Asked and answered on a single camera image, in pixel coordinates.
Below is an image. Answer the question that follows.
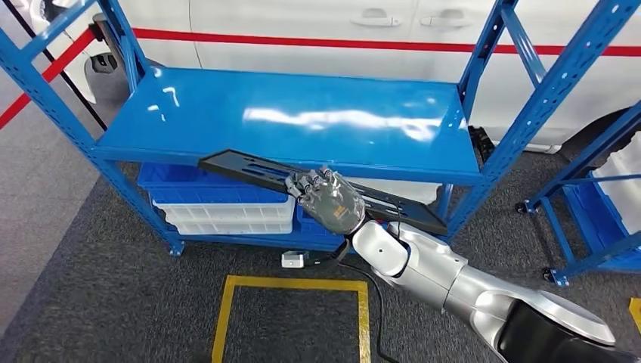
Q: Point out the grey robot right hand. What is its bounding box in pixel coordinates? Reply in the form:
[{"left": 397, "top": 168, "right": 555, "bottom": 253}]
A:
[{"left": 284, "top": 167, "right": 367, "bottom": 237}]

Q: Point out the black plastic plate frame part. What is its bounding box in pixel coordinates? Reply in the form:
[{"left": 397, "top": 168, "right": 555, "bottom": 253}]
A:
[{"left": 197, "top": 149, "right": 449, "bottom": 237}]

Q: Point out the blue metal shelf rack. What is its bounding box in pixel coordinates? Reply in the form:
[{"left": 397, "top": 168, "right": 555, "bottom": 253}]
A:
[
  {"left": 516, "top": 100, "right": 641, "bottom": 287},
  {"left": 0, "top": 0, "right": 641, "bottom": 257}
]

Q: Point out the red barrier belt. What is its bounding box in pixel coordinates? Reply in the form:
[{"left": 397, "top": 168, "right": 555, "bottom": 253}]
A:
[{"left": 0, "top": 27, "right": 641, "bottom": 132}]

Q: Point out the white car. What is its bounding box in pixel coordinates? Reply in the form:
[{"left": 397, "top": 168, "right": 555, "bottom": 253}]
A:
[{"left": 27, "top": 0, "right": 641, "bottom": 154}]

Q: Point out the thin black slanted pole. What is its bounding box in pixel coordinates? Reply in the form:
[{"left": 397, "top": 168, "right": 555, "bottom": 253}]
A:
[{"left": 2, "top": 0, "right": 110, "bottom": 132}]

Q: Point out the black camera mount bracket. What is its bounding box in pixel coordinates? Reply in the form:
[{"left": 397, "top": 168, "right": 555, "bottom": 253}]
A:
[{"left": 300, "top": 237, "right": 351, "bottom": 266}]

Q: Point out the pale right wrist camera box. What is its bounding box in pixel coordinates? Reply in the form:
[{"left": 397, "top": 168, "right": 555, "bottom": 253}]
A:
[{"left": 281, "top": 250, "right": 306, "bottom": 269}]

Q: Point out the black camera cable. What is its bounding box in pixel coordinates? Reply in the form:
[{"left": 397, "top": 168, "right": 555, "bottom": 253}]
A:
[{"left": 340, "top": 262, "right": 401, "bottom": 363}]

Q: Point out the grey barrier stanchion post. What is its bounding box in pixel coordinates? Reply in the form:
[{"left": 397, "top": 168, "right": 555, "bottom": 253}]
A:
[{"left": 90, "top": 12, "right": 121, "bottom": 76}]

